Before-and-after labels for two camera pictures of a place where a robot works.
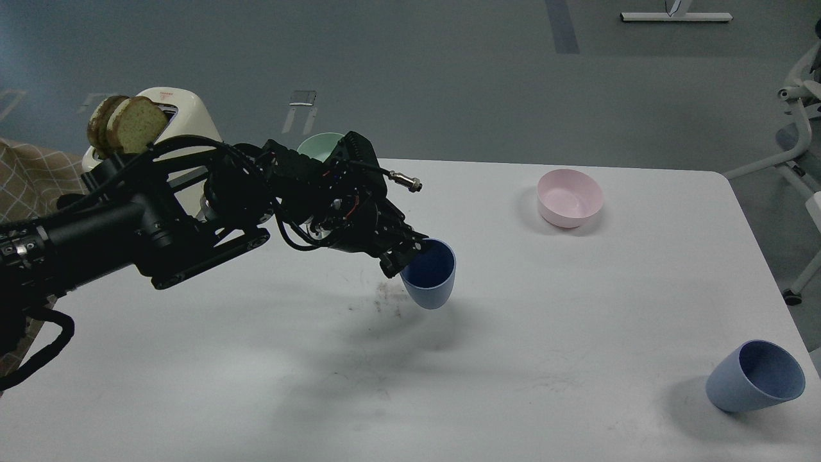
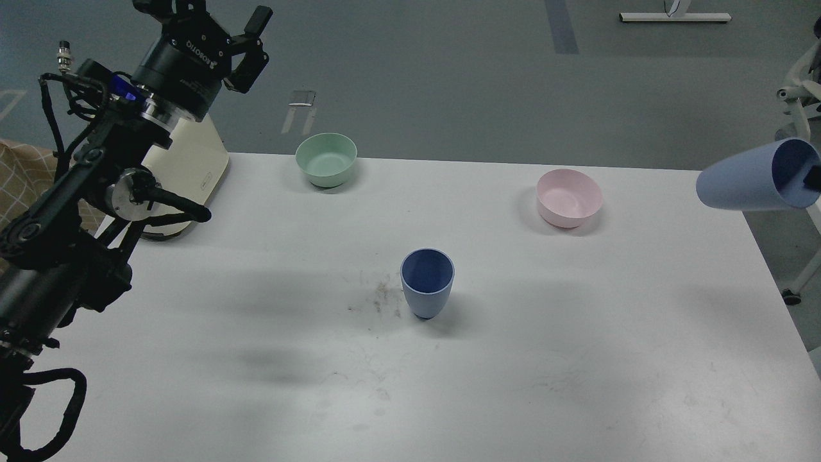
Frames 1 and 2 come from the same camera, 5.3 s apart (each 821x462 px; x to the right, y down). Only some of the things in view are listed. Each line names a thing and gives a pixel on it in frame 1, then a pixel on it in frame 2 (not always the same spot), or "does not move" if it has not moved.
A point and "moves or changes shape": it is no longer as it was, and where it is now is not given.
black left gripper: [346, 201] -> [186, 67]
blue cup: [430, 276] moves or changes shape
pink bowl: [567, 198] does not move
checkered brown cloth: [31, 183] does not move
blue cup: [756, 373] -> [769, 178]
